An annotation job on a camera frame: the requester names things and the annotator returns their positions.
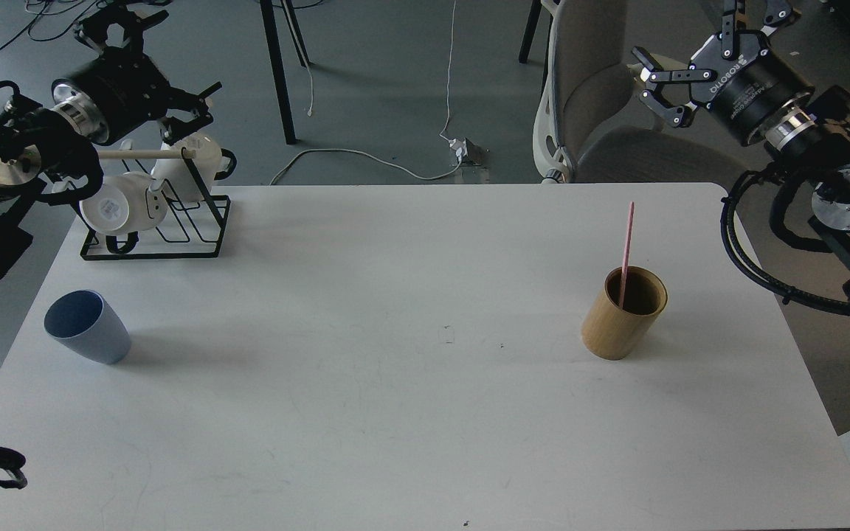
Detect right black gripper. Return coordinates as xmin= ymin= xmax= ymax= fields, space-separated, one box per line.
xmin=631 ymin=0 xmax=816 ymax=146

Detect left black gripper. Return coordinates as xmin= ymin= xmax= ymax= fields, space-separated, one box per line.
xmin=52 ymin=2 xmax=222 ymax=145

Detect pink chopstick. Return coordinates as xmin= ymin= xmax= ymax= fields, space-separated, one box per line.
xmin=617 ymin=201 xmax=635 ymax=310

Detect blue plastic cup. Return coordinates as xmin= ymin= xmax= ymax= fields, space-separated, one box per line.
xmin=43 ymin=290 xmax=132 ymax=365

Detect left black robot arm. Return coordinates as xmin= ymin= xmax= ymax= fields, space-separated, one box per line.
xmin=0 ymin=1 xmax=221 ymax=281

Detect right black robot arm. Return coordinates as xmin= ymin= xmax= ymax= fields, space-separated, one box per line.
xmin=632 ymin=1 xmax=850 ymax=317

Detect white mug rear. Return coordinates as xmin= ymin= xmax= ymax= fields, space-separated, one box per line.
xmin=151 ymin=131 xmax=237 ymax=203

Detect white mug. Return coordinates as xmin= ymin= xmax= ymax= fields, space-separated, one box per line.
xmin=78 ymin=171 xmax=168 ymax=254
xmin=151 ymin=131 xmax=237 ymax=203

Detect white mug front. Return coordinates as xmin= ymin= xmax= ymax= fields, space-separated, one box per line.
xmin=78 ymin=171 xmax=168 ymax=254

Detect grey office chair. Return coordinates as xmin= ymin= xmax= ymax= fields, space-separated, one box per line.
xmin=532 ymin=1 xmax=744 ymax=186

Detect black table leg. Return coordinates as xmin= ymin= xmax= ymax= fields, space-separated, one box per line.
xmin=257 ymin=1 xmax=311 ymax=145

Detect bamboo cylinder holder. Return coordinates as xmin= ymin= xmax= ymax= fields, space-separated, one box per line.
xmin=581 ymin=266 xmax=668 ymax=361

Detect black wire mug rack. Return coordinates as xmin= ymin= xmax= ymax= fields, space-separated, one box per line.
xmin=71 ymin=148 xmax=232 ymax=261

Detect black floor cables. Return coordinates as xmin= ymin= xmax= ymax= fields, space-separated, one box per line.
xmin=0 ymin=0 xmax=175 ymax=89

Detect white power cable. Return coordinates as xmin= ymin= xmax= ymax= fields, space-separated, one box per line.
xmin=270 ymin=0 xmax=463 ymax=185

